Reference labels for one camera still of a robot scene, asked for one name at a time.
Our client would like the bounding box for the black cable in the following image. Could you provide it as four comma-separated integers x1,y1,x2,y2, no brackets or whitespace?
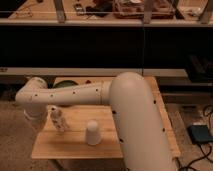
176,104,213,171

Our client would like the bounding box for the white paper cup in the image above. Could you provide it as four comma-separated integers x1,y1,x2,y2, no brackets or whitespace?
85,120,101,146

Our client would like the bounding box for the long wooden shelf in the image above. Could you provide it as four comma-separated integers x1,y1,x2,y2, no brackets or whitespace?
0,0,213,27

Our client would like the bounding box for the black remote on shelf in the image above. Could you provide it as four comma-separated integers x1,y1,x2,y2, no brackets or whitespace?
73,3,85,16

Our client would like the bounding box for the red tray on shelf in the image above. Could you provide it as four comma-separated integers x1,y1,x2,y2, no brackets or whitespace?
113,0,175,19

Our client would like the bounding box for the green bowl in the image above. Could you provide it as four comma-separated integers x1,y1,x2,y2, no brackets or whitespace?
53,80,78,88

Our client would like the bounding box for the black foot pedal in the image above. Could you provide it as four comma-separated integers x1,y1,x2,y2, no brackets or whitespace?
187,125,213,144

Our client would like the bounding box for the wooden table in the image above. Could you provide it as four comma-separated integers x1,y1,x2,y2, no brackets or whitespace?
32,77,180,162

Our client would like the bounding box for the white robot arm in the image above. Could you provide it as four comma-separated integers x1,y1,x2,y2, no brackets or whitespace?
15,72,177,171

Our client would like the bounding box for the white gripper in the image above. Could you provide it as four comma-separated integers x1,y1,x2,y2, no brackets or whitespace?
24,109,47,132

